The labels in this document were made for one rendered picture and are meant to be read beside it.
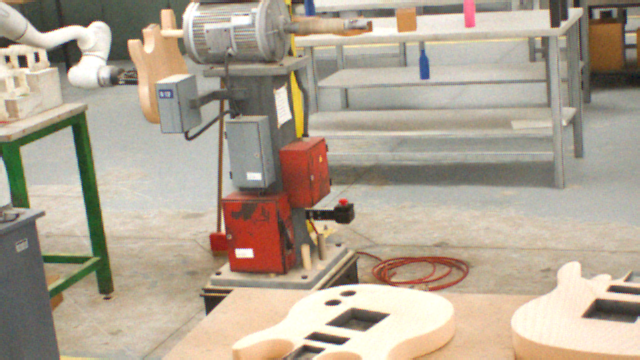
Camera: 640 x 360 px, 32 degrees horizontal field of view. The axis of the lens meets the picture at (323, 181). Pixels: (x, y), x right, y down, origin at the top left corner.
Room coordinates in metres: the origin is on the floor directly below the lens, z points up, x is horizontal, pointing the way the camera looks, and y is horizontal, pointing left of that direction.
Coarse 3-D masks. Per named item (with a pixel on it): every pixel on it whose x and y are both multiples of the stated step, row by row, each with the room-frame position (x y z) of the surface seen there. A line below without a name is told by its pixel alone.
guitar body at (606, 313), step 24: (576, 264) 2.16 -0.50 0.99; (576, 288) 2.03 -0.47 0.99; (600, 288) 2.01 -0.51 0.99; (624, 288) 2.01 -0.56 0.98; (528, 312) 1.93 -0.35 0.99; (552, 312) 1.92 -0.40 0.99; (576, 312) 1.91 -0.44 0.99; (600, 312) 1.96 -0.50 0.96; (624, 312) 1.94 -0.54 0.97; (528, 336) 1.83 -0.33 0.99; (552, 336) 1.82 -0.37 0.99; (576, 336) 1.81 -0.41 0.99; (600, 336) 1.80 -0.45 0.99; (624, 336) 1.78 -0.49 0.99
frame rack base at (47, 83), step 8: (40, 72) 4.90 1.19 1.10; (48, 72) 4.94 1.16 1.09; (56, 72) 4.99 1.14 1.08; (0, 80) 4.96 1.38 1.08; (16, 80) 4.92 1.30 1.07; (32, 80) 4.88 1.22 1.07; (40, 80) 4.88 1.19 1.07; (48, 80) 4.93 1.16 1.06; (56, 80) 4.98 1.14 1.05; (0, 88) 4.96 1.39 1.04; (16, 88) 4.93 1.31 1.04; (32, 88) 4.88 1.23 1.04; (40, 88) 4.87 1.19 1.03; (48, 88) 4.92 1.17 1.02; (56, 88) 4.97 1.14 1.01; (48, 96) 4.91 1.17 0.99; (56, 96) 4.96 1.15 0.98; (48, 104) 4.91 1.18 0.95; (56, 104) 4.95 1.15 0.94
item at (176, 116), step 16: (160, 80) 4.22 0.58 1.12; (176, 80) 4.18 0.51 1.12; (192, 80) 4.26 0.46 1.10; (160, 96) 4.18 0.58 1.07; (176, 96) 4.15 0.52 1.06; (192, 96) 4.25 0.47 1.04; (160, 112) 4.18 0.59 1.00; (176, 112) 4.16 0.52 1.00; (192, 112) 4.23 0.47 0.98; (224, 112) 4.27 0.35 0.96; (176, 128) 4.16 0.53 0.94; (192, 128) 4.22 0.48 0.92; (208, 128) 4.27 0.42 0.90
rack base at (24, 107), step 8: (8, 96) 4.83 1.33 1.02; (32, 96) 4.82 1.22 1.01; (40, 96) 4.86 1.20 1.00; (8, 104) 4.74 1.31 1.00; (16, 104) 4.73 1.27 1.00; (24, 104) 4.77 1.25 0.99; (32, 104) 4.81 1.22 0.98; (40, 104) 4.86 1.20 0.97; (8, 112) 4.75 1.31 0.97; (16, 112) 4.73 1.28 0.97; (24, 112) 4.76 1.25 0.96; (32, 112) 4.80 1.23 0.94; (40, 112) 4.85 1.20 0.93
